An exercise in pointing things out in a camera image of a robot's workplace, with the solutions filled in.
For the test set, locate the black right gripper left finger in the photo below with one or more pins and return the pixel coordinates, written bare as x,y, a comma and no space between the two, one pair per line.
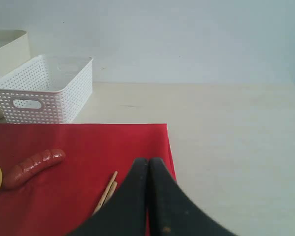
124,214

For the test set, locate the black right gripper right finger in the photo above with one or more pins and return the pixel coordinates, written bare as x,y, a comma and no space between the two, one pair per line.
171,212

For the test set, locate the wooden chopstick outer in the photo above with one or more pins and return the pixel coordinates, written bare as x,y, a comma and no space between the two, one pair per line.
95,211

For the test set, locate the red tablecloth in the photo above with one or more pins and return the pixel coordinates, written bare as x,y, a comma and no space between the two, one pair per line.
60,198

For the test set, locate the white perforated basket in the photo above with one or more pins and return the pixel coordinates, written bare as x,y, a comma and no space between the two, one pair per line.
46,89

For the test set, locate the cream plastic bin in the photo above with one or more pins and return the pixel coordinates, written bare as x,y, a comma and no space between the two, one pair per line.
14,49

